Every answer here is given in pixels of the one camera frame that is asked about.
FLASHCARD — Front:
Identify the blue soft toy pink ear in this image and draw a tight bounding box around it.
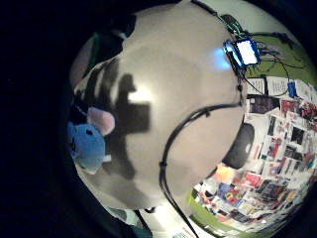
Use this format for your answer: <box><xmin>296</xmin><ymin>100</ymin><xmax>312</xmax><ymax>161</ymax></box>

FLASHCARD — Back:
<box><xmin>66</xmin><ymin>106</ymin><xmax>117</xmax><ymax>176</ymax></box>

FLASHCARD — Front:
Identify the black oval object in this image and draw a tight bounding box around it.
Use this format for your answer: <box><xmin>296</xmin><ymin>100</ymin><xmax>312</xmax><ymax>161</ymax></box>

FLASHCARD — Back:
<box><xmin>221</xmin><ymin>122</ymin><xmax>257</xmax><ymax>171</ymax></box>

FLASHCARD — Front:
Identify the the person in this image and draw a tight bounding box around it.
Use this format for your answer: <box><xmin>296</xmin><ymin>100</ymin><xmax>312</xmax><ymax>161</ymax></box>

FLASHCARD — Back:
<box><xmin>68</xmin><ymin>13</ymin><xmax>139</xmax><ymax>90</ymax></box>

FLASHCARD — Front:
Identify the small blue-framed screen device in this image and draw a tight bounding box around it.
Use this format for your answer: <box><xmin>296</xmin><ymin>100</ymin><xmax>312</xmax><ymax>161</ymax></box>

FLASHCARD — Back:
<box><xmin>222</xmin><ymin>37</ymin><xmax>263</xmax><ymax>69</ymax></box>

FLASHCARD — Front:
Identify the small blue tag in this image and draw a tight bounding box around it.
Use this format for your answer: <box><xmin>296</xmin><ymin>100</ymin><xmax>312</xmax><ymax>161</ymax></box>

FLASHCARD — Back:
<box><xmin>286</xmin><ymin>80</ymin><xmax>298</xmax><ymax>99</ymax></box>

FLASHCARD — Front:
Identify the green pin board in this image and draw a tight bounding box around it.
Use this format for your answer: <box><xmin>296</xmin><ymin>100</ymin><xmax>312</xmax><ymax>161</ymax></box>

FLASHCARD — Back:
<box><xmin>187</xmin><ymin>32</ymin><xmax>317</xmax><ymax>238</ymax></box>

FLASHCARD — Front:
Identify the black cable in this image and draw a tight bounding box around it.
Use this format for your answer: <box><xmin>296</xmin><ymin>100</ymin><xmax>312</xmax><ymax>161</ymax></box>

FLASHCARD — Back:
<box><xmin>158</xmin><ymin>101</ymin><xmax>246</xmax><ymax>238</ymax></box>

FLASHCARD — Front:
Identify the bundle of dark wires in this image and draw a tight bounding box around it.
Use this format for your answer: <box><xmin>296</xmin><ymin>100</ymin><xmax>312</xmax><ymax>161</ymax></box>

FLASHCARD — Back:
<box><xmin>191</xmin><ymin>0</ymin><xmax>309</xmax><ymax>97</ymax></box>

